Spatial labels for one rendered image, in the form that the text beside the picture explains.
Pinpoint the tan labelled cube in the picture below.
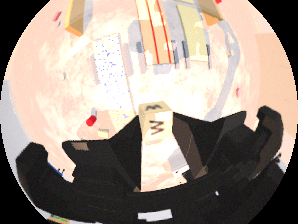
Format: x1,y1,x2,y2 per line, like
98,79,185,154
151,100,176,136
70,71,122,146
138,101,172,141

